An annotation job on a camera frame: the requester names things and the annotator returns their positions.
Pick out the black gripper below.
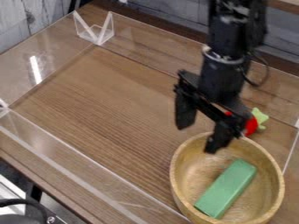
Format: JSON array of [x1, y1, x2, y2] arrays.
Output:
[[174, 46, 251, 154]]

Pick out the green rectangular block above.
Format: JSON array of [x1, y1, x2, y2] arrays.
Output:
[[194, 159, 258, 220]]

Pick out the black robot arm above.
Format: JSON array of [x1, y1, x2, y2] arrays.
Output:
[[174, 0, 267, 154]]

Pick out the brown wooden bowl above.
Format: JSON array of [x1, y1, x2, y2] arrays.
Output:
[[170, 132, 286, 224]]

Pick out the red plush strawberry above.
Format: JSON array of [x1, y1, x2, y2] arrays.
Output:
[[224, 107, 270, 137]]

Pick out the black table leg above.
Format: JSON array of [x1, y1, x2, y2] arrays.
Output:
[[31, 185, 43, 202]]

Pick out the clear acrylic enclosure wall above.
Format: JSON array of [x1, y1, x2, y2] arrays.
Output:
[[0, 10, 299, 224]]

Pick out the black cable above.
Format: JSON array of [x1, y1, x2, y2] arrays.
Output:
[[0, 198, 49, 224]]

